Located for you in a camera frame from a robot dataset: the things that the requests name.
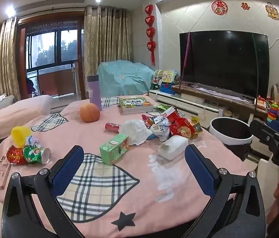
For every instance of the red and white box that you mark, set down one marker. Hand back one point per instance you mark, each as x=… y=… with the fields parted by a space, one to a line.
x=170 y=114

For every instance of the teal cloth covered furniture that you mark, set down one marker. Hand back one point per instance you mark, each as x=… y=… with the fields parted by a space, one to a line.
x=124 y=76

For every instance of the yellow brown snack packet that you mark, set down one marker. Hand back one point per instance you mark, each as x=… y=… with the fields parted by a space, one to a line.
x=196 y=126

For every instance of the black flat television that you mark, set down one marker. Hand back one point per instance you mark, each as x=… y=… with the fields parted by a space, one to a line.
x=223 y=62

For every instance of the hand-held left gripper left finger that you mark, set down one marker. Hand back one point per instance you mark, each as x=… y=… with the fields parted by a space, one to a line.
x=67 y=171

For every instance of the red noodle packet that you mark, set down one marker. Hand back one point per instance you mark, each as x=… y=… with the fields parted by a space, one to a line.
x=181 y=129

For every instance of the white crumpled plastic bag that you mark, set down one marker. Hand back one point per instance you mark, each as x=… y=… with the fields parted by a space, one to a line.
x=134 y=131

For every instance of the cartoon figure wall sticker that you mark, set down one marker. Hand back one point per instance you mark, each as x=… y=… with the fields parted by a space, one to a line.
x=272 y=11

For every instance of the green drink carton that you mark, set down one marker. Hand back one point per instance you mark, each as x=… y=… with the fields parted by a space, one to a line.
x=113 y=150

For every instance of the brown framed balcony door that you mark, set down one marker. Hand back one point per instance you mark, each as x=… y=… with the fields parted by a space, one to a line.
x=21 y=54

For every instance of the green cover book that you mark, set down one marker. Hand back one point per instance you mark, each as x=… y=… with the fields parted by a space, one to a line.
x=134 y=104

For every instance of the white plastic box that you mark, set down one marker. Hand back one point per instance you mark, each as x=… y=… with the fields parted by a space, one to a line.
x=172 y=147

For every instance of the pink covered sofa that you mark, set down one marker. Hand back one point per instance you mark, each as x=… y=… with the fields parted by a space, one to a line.
x=18 y=111

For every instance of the red crushed snack cup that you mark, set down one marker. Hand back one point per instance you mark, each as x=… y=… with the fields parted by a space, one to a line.
x=15 y=156

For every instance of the ceiling air vent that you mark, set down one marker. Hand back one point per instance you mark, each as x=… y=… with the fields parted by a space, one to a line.
x=50 y=5

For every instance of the white trash bin black liner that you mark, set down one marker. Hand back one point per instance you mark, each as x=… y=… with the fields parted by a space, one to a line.
x=218 y=135

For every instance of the green snack packet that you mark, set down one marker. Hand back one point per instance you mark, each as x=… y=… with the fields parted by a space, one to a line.
x=161 y=107

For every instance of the pink toy remote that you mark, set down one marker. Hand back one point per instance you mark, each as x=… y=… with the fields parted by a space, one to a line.
x=0 y=172

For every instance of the orange fruit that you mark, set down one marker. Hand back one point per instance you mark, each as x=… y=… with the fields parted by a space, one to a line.
x=90 y=112

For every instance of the blue white wrapper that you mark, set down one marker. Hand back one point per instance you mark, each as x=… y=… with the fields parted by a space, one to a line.
x=32 y=140

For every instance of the round red wall sticker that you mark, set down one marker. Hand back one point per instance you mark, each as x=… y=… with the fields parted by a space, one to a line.
x=219 y=7

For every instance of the small red can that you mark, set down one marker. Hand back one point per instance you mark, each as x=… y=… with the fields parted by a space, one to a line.
x=112 y=127

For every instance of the white television cabinet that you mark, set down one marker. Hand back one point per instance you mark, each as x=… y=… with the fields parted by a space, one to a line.
x=191 y=104

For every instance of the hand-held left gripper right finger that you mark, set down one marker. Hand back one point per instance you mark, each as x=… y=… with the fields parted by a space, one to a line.
x=201 y=171

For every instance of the toy cash register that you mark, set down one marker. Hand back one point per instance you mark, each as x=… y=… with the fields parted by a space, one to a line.
x=166 y=79

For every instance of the red toy telephone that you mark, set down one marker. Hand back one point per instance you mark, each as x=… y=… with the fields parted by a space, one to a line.
x=262 y=103

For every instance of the purple thermos bottle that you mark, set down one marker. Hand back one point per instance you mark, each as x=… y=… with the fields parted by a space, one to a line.
x=94 y=94

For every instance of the small red wall sticker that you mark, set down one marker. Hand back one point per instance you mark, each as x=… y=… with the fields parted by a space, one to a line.
x=245 y=6

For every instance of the pink blanket with plaid patches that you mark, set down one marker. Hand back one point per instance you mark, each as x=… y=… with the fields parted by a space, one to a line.
x=62 y=133

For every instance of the white cloth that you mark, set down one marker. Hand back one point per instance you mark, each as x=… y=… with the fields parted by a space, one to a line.
x=0 y=99

